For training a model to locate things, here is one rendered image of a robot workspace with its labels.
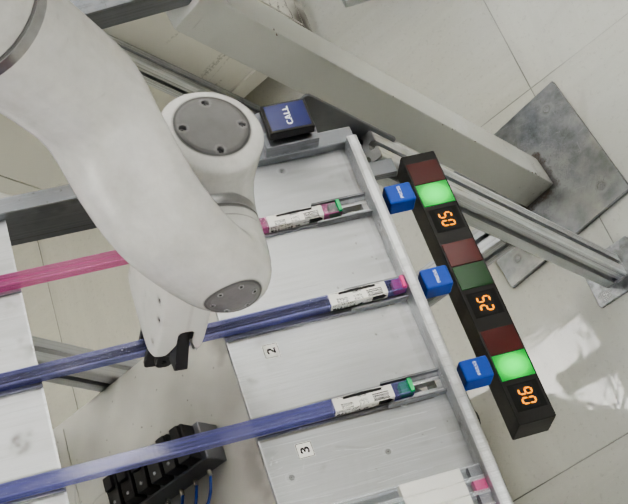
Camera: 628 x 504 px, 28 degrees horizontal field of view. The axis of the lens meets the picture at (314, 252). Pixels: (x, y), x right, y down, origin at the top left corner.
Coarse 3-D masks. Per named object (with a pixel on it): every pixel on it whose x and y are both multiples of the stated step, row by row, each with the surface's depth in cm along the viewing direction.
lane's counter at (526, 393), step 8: (520, 384) 124; (528, 384) 124; (536, 384) 124; (512, 392) 123; (520, 392) 123; (528, 392) 123; (536, 392) 123; (520, 400) 123; (528, 400) 123; (536, 400) 123; (544, 400) 123; (520, 408) 122; (528, 408) 122
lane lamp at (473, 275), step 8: (472, 264) 131; (480, 264) 131; (456, 272) 131; (464, 272) 131; (472, 272) 131; (480, 272) 131; (488, 272) 131; (464, 280) 130; (472, 280) 130; (480, 280) 130; (488, 280) 130; (464, 288) 130
